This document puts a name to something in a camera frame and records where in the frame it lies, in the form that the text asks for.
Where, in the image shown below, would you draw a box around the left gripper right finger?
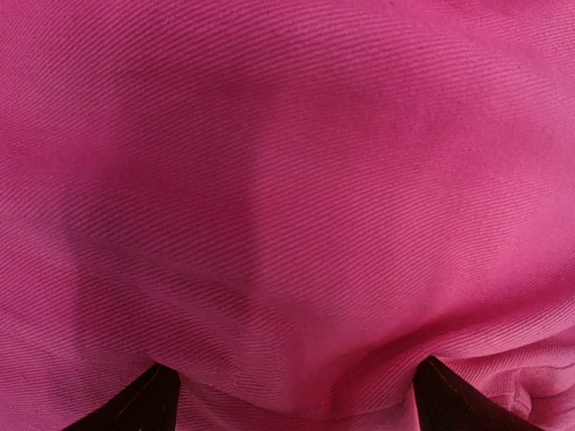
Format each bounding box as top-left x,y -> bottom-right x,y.
412,356 -> 539,431

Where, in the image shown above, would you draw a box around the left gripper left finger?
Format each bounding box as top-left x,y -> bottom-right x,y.
65,364 -> 181,431

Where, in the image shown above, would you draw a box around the pink trousers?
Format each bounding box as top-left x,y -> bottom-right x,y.
1,1 -> 574,430

